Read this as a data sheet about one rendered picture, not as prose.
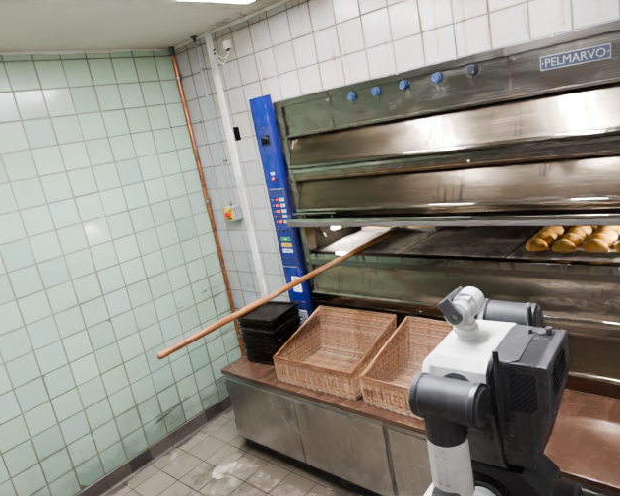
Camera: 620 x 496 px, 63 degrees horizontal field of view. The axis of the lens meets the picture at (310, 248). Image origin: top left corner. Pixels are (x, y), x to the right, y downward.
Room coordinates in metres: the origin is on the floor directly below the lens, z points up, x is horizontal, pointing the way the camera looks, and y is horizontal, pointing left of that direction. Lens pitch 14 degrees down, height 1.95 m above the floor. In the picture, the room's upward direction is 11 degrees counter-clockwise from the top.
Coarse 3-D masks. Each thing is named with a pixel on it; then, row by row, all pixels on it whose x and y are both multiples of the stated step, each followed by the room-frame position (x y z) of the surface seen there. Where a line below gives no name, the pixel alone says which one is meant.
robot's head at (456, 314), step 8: (448, 296) 1.18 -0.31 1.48; (440, 304) 1.14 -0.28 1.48; (448, 304) 1.13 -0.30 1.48; (456, 304) 1.13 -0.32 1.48; (448, 312) 1.13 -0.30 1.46; (456, 312) 1.12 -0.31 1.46; (464, 312) 1.11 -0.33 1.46; (448, 320) 1.13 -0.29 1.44; (456, 320) 1.12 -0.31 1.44; (464, 320) 1.11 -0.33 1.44
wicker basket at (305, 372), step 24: (336, 312) 2.90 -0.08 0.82; (360, 312) 2.78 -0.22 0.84; (312, 336) 2.90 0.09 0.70; (336, 336) 2.87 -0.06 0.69; (360, 336) 2.75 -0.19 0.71; (384, 336) 2.52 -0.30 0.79; (288, 360) 2.56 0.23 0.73; (312, 360) 2.80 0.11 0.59; (336, 360) 2.74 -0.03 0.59; (360, 360) 2.35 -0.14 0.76; (312, 384) 2.47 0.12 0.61; (336, 384) 2.36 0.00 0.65; (360, 384) 2.32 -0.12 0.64
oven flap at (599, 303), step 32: (320, 288) 3.00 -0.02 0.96; (352, 288) 2.83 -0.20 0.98; (384, 288) 2.68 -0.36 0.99; (416, 288) 2.54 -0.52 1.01; (448, 288) 2.42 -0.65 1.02; (480, 288) 2.31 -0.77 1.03; (512, 288) 2.21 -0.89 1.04; (544, 288) 2.11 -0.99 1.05; (576, 288) 2.02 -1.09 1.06; (608, 288) 1.94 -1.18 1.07; (576, 320) 1.97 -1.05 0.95; (608, 320) 1.91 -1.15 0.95
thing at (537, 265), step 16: (320, 256) 2.99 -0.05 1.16; (336, 256) 2.90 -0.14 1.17; (352, 256) 2.82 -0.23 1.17; (368, 256) 2.74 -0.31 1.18; (384, 256) 2.67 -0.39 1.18; (400, 256) 2.61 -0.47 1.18; (416, 256) 2.55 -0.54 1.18; (432, 256) 2.50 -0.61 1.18; (448, 256) 2.45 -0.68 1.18; (464, 256) 2.40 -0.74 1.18; (560, 272) 2.05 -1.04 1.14; (576, 272) 2.00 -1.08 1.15; (592, 272) 1.96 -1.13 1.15; (608, 272) 1.92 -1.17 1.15
